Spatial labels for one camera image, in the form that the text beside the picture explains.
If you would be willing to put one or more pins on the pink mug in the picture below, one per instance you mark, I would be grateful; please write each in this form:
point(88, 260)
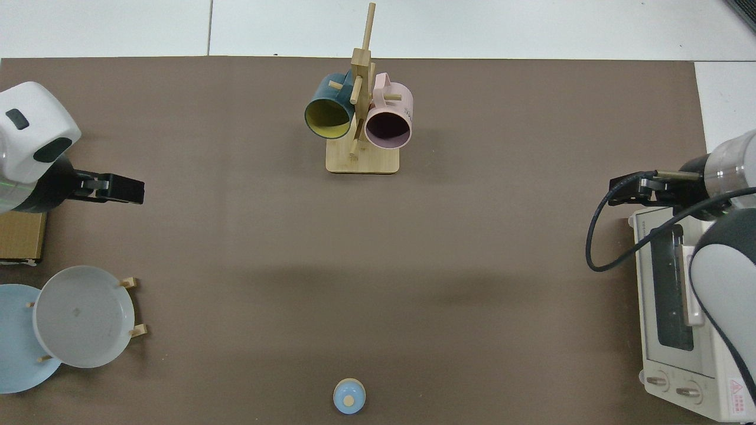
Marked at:
point(394, 101)

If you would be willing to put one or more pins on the wooden plate rack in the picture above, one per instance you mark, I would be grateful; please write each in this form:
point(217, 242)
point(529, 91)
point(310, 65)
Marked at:
point(137, 330)

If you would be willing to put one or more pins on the wooden cup stand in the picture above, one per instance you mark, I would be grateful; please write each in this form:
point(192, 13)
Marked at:
point(361, 160)

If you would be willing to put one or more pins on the light blue plate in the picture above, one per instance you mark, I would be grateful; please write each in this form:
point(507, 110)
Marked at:
point(15, 348)

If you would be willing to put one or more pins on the grey plate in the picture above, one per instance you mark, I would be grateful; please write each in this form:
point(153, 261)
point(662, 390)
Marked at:
point(82, 316)

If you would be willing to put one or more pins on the dark grey device corner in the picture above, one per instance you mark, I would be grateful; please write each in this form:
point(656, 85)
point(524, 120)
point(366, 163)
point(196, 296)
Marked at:
point(745, 10)

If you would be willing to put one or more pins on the small blue round thing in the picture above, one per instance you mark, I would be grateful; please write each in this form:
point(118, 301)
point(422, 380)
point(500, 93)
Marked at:
point(349, 395)

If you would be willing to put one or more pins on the pale toaster oven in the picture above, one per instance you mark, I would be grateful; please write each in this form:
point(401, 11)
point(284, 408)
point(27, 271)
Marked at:
point(655, 366)

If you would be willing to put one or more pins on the dark teal mug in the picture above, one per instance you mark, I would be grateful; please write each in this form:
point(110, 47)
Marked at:
point(323, 97)

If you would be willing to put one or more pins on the brown table cloth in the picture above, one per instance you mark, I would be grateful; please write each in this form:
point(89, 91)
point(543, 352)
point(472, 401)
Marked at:
point(378, 265)

